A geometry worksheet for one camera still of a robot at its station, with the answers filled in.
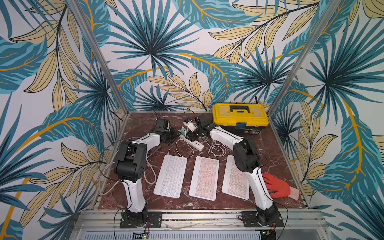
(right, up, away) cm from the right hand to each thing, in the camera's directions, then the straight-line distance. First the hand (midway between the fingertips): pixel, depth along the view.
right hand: (188, 134), depth 101 cm
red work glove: (+52, -30, -19) cm, 63 cm away
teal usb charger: (-3, +2, -2) cm, 4 cm away
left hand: (-5, 0, -4) cm, 6 cm away
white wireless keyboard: (-10, -26, -16) cm, 32 cm away
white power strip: (+4, -7, -2) cm, 8 cm away
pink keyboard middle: (+9, -28, -16) cm, 33 cm away
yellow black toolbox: (+33, +10, -6) cm, 35 cm away
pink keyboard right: (+28, -27, -16) cm, 42 cm away
